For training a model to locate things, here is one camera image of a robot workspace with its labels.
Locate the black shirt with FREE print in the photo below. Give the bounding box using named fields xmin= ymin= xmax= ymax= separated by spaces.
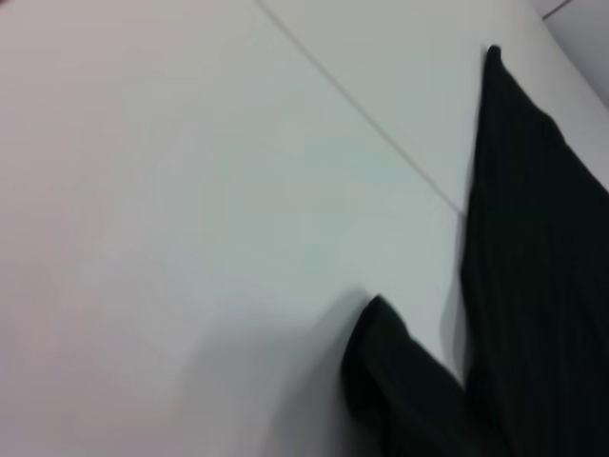
xmin=341 ymin=44 xmax=609 ymax=457

